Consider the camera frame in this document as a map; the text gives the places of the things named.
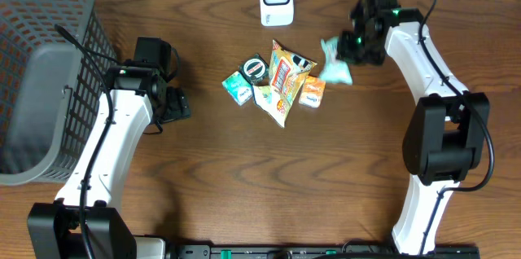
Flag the light teal snack packet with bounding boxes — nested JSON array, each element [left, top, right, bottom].
[[319, 37, 352, 85]]

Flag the teal white tissue packet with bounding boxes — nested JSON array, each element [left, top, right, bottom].
[[221, 71, 253, 106]]

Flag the orange snack packet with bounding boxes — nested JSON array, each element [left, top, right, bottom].
[[299, 76, 326, 108]]

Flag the yellow red snack bag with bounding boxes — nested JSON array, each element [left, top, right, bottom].
[[253, 39, 317, 128]]

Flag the dark green round packet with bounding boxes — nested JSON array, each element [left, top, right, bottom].
[[239, 54, 269, 86]]

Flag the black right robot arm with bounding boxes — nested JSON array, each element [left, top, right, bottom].
[[338, 7, 490, 256]]

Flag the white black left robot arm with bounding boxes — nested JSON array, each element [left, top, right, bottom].
[[28, 65, 175, 258]]

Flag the dark grey plastic mesh basket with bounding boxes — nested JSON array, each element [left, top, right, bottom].
[[1, 0, 116, 186]]

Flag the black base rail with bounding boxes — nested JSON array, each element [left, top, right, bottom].
[[164, 243, 481, 259]]

